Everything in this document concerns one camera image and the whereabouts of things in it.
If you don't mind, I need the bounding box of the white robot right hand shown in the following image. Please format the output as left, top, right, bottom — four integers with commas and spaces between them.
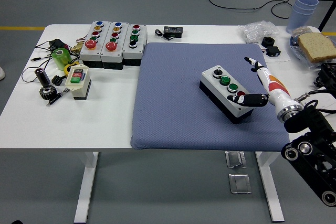
227, 57, 300, 113

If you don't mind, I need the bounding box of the grey four-button control box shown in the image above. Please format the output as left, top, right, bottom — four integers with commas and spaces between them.
198, 65, 254, 124

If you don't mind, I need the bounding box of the grey five-button control box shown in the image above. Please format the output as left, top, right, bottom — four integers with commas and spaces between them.
100, 21, 130, 70
79, 20, 111, 68

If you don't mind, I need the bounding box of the white paper sheet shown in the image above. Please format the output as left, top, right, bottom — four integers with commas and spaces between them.
258, 41, 291, 63

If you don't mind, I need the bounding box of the small black servo block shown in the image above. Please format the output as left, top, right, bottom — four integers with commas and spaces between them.
262, 46, 281, 58

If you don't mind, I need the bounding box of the slice of bread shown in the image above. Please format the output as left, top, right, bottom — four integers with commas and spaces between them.
297, 33, 336, 63

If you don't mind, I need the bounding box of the clear plastic bag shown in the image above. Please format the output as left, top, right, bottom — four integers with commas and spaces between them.
238, 20, 279, 44

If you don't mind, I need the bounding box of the stack of pale blue cups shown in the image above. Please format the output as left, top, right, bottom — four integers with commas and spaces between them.
286, 0, 320, 35

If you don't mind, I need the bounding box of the metal floor socket plate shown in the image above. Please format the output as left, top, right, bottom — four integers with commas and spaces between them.
228, 173, 252, 195
225, 151, 247, 169

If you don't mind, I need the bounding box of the white table leg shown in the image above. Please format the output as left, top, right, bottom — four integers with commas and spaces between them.
73, 152, 100, 223
255, 152, 285, 222

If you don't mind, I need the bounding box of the black slanted stand leg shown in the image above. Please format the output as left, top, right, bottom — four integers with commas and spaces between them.
318, 0, 336, 32

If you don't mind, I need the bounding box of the blue-grey padded mat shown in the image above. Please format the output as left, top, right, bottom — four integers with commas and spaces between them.
130, 41, 291, 153

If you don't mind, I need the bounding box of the small black digital meter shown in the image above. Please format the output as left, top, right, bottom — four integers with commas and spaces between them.
162, 26, 184, 39

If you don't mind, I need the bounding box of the black metal gear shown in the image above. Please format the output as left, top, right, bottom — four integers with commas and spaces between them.
39, 85, 58, 101

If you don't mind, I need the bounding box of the black cylinder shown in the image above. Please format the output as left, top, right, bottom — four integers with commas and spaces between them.
34, 68, 51, 87

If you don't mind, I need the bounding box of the small black toothed part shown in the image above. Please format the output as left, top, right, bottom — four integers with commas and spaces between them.
51, 74, 66, 86

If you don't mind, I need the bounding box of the yellow tape roll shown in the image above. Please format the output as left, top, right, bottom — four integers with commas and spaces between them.
64, 61, 80, 75

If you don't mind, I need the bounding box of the green translucent roll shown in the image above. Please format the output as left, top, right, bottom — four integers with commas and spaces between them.
51, 47, 72, 71

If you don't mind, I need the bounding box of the black power adapter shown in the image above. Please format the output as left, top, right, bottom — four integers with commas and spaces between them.
49, 39, 69, 51

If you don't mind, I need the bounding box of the brass fitting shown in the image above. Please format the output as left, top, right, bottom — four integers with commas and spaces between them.
71, 42, 84, 54

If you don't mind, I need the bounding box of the black ring part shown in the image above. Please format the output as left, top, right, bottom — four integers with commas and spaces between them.
261, 36, 276, 47

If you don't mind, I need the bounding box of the black device with cables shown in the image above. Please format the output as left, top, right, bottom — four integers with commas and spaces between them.
313, 63, 336, 91

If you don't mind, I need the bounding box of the black meter cable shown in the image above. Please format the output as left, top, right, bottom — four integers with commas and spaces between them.
154, 29, 174, 41

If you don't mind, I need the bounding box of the white red-green switch box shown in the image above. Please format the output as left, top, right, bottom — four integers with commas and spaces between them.
65, 63, 92, 101

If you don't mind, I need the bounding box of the grey control box, unhandled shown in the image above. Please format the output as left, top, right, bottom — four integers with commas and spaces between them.
122, 23, 148, 67

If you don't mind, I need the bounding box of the thin black cable with plug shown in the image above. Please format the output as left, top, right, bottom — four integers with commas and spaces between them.
20, 40, 79, 83

